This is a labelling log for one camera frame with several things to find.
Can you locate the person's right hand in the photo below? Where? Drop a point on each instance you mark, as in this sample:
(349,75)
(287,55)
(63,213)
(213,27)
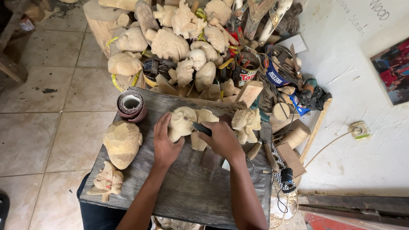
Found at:
(223,140)

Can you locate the person's left hand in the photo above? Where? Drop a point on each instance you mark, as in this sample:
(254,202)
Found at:
(163,145)

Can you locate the pale carved wooden head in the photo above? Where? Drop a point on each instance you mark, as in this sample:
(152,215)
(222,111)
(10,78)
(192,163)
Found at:
(180,123)

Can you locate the carved wooden crowned figure head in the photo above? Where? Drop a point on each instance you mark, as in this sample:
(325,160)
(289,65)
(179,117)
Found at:
(245,124)

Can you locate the carved wooden bust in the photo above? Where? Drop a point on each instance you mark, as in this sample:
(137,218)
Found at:
(204,115)

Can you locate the large rough wooden mask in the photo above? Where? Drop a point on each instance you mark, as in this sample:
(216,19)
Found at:
(123,145)

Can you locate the grey wooden work board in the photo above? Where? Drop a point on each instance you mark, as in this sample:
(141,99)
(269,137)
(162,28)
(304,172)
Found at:
(188,188)

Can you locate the brown sandpaper roll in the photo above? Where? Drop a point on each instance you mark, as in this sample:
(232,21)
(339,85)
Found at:
(131,105)

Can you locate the rectangular pale wood block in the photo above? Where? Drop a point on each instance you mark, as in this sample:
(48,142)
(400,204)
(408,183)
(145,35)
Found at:
(250,92)

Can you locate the black and white checkered cloth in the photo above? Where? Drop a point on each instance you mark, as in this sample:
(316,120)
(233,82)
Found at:
(278,166)

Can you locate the round wooden mallet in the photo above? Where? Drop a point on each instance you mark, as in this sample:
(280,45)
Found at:
(281,111)

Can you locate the small carved wooden mask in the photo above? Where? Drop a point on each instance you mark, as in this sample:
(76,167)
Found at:
(108,182)

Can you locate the small cardboard box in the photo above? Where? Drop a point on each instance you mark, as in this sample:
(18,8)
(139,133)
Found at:
(290,158)

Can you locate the tin can with tools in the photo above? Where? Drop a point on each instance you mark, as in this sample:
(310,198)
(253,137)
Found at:
(245,73)

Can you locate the wooden cylinder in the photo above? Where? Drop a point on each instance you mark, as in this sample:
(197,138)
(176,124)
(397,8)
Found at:
(297,135)

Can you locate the black power adapter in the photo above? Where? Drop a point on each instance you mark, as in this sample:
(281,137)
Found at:
(287,179)

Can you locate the blue tin can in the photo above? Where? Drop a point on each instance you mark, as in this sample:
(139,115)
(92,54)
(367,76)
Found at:
(271,73)

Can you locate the long wooden stick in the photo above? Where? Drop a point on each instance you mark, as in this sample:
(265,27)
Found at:
(316,127)

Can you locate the person's dark trousers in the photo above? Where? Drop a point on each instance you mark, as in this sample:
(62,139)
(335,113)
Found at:
(96,214)

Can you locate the heap of unfinished wooden carvings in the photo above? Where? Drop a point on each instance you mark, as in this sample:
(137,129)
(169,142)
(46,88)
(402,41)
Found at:
(179,48)

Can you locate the black and green power tool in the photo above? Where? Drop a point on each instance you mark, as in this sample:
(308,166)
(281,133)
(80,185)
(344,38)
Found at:
(311,94)

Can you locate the white paper sheet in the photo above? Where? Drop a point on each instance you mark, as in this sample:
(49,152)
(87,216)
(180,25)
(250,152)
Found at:
(295,43)

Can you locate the pale wooden log stump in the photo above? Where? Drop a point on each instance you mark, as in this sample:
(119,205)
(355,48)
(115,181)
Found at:
(100,22)

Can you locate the black shoe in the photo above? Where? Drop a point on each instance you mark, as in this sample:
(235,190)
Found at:
(3,210)

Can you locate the wooden bench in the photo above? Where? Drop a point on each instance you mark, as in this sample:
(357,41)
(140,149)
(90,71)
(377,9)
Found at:
(12,48)

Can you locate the red and white can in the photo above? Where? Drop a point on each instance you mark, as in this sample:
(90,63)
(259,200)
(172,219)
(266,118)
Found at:
(26,23)

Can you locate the wall socket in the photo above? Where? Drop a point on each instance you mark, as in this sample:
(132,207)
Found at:
(358,130)

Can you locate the picture on wall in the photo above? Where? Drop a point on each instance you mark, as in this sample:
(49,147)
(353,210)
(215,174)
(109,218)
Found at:
(394,70)

